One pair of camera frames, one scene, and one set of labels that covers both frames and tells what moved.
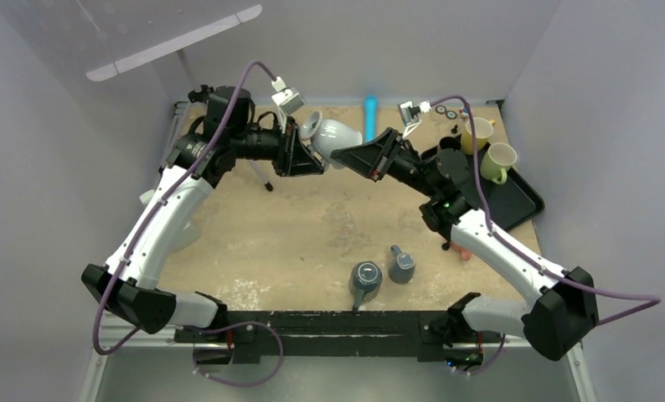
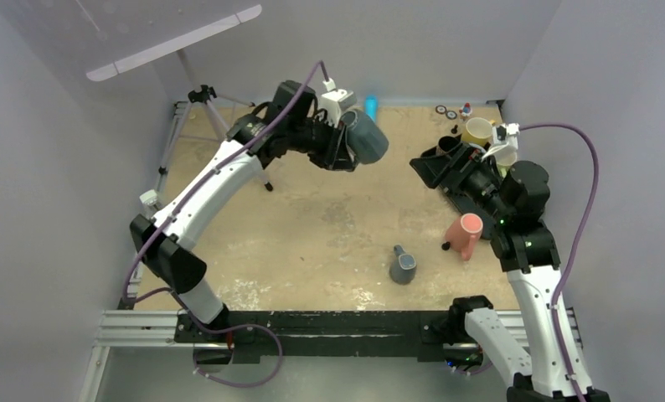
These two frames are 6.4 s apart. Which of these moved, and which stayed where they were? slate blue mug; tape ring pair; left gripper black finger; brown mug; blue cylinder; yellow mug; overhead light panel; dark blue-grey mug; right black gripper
Moved: right black gripper; dark blue-grey mug; left gripper black finger
Stayed: blue cylinder; tape ring pair; overhead light panel; brown mug; slate blue mug; yellow mug
